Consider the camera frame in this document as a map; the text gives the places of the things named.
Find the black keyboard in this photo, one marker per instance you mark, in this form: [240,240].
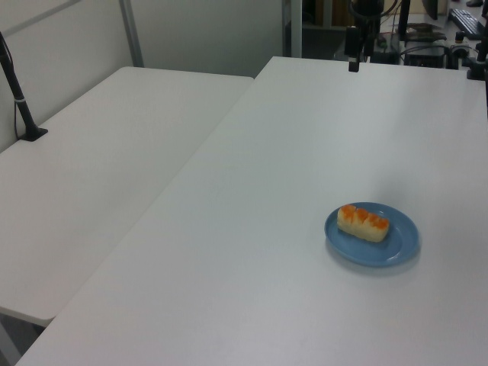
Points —
[466,22]

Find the grey metal frame post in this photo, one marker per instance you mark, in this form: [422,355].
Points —
[132,34]

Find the black camera stand pole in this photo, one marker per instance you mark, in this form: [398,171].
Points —
[19,101]

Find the grey partition post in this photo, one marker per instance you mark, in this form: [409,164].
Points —
[293,28]

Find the black clamp camera mount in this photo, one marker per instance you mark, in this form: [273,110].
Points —
[479,57]

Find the orange topped bread loaf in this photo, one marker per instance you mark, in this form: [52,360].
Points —
[363,223]

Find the black monitor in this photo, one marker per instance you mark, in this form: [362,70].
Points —
[431,8]

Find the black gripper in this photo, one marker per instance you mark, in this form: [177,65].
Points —
[352,40]

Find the black equipment box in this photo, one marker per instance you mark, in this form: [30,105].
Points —
[424,57]

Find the blue round plate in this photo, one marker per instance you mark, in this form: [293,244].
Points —
[396,248]

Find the black upright stand pole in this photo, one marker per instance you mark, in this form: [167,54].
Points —
[404,19]

